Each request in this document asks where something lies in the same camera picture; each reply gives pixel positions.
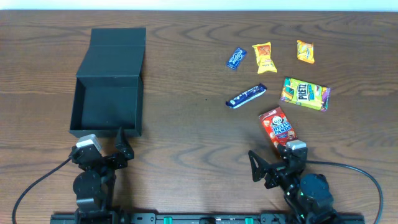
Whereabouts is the yellow sandwich cracker packet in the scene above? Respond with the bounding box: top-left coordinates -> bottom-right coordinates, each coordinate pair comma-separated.
252,42 -> 277,74

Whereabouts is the green Pretz snack box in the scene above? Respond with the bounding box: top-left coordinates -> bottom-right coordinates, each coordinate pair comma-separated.
280,77 -> 331,111

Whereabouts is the black gift box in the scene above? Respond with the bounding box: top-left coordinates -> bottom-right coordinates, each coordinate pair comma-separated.
69,27 -> 146,138

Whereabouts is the red Hello Panda box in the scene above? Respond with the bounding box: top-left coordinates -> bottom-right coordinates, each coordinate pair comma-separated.
259,107 -> 297,148

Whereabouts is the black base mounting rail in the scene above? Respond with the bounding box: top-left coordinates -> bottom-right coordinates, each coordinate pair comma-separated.
49,212 -> 365,224

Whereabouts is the dark blue Oreo packet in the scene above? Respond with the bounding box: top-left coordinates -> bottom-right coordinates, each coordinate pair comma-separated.
225,83 -> 267,109

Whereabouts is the small yellow orange snack packet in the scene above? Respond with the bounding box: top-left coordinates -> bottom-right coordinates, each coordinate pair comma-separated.
297,40 -> 315,64

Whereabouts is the blue Eclipse mint tin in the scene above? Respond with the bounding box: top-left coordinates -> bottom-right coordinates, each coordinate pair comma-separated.
226,47 -> 247,70

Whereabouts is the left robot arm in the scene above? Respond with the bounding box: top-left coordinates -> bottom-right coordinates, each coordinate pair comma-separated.
69,128 -> 134,223

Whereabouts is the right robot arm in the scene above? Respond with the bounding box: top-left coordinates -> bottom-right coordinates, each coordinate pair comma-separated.
248,145 -> 344,224

